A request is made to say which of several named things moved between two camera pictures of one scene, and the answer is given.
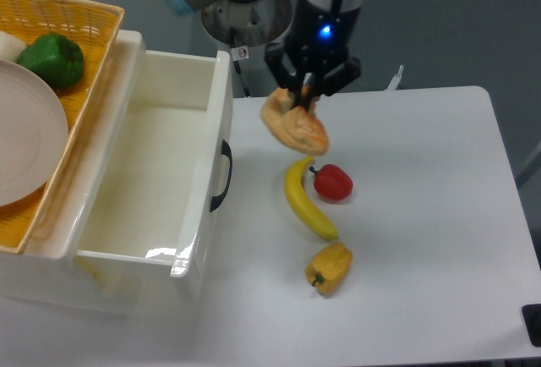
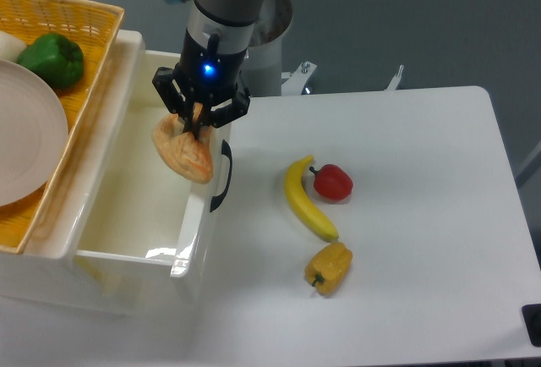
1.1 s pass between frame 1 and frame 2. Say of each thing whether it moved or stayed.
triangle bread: moved
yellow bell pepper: stayed
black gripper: moved
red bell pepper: stayed
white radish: stayed
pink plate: stayed
